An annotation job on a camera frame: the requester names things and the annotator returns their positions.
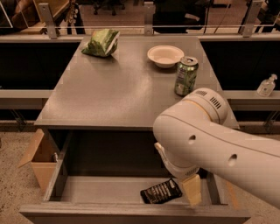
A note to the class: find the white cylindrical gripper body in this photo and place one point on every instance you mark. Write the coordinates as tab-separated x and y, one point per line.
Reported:
184	170

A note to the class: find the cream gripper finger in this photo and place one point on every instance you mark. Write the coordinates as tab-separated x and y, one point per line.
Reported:
161	151
192	189

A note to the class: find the black rxbar chocolate wrapper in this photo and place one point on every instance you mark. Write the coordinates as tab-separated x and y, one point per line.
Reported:
161	193

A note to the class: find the grey top drawer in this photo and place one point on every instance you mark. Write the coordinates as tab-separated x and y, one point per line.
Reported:
98	178

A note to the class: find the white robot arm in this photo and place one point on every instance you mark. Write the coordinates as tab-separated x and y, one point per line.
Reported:
192	132

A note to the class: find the grey cabinet counter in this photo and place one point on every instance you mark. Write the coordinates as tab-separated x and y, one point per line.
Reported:
108	107

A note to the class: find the green soda can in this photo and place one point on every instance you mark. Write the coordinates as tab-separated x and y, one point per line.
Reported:
186	75

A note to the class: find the white paper bowl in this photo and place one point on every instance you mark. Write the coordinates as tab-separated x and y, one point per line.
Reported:
165	56

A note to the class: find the clear hand sanitizer bottle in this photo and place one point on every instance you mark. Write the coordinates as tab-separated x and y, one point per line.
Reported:
267	86

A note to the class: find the open cardboard box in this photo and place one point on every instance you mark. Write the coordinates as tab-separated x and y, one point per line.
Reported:
42	156

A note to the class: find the green chip bag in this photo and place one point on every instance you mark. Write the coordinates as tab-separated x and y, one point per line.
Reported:
102	43

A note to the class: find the black office chair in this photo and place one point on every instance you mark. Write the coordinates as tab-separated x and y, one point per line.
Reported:
179	16

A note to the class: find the metal glass railing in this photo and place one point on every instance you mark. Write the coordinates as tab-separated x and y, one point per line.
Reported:
75	16

